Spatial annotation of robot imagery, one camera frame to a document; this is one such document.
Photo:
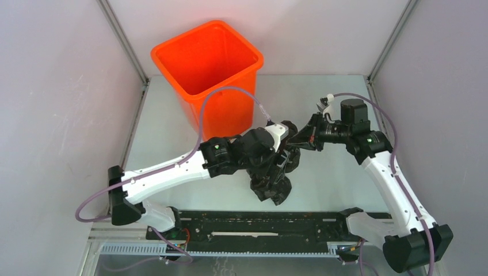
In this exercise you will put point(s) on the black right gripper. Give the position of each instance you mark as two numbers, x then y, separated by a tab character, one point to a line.
309	135

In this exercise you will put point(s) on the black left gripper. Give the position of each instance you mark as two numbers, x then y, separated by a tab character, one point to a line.
282	158

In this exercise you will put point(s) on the black plastic trash bag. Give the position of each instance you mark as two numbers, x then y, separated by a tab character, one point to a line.
275	186

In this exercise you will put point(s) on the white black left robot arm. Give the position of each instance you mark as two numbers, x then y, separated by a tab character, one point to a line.
261	152

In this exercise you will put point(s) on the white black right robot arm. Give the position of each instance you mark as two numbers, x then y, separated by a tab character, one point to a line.
414	239

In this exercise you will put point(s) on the orange plastic trash bin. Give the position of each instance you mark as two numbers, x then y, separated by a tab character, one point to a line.
204	66

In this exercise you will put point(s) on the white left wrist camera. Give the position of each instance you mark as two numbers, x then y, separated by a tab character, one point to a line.
278	132

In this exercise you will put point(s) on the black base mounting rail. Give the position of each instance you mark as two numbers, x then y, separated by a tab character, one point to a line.
232	232

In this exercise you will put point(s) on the aluminium frame post right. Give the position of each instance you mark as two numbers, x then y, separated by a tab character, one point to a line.
393	38

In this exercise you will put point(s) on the aluminium frame post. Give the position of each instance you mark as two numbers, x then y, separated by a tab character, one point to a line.
122	38
393	38

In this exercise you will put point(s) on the aluminium frame post left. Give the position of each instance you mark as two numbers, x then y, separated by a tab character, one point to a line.
122	38

